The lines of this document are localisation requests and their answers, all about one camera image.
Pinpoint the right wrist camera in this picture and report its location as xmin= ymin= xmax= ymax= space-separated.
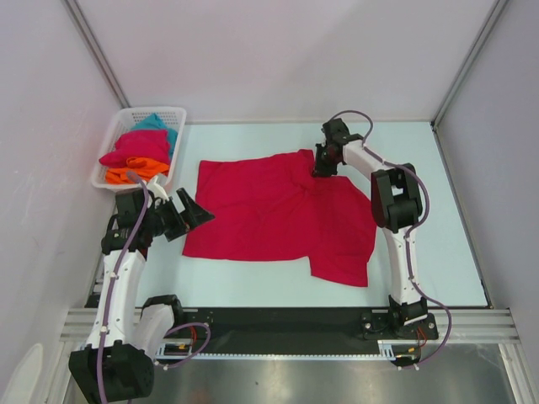
xmin=322 ymin=118 xmax=350 ymax=141

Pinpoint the teal t shirt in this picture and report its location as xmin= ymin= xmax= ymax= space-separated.
xmin=131 ymin=114 xmax=179 ymax=159

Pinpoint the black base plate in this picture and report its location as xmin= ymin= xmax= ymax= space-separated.
xmin=181 ymin=307 xmax=439 ymax=356

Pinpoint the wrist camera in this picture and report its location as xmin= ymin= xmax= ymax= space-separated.
xmin=322 ymin=118 xmax=350 ymax=141
xmin=147 ymin=174 xmax=171 ymax=203

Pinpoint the white slotted cable duct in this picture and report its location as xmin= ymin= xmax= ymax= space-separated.
xmin=155 ymin=339 xmax=422 ymax=361

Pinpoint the orange t shirt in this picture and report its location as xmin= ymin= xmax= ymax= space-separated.
xmin=104 ymin=156 xmax=170 ymax=186

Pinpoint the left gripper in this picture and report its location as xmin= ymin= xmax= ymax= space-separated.
xmin=141 ymin=188 xmax=214 ymax=241

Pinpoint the crimson red t shirt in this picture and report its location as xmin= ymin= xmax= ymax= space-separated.
xmin=183 ymin=149 xmax=376 ymax=287

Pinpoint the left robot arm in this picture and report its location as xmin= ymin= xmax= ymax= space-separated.
xmin=68 ymin=186 xmax=215 ymax=403

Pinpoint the magenta t shirt in basket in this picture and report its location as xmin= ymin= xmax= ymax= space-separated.
xmin=99 ymin=130 xmax=170 ymax=168

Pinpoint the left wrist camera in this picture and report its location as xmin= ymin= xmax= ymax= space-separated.
xmin=147 ymin=174 xmax=171 ymax=203

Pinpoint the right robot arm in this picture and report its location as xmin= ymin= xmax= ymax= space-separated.
xmin=313 ymin=135 xmax=428 ymax=338

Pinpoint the white plastic laundry basket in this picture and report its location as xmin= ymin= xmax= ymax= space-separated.
xmin=91 ymin=107 xmax=187 ymax=192

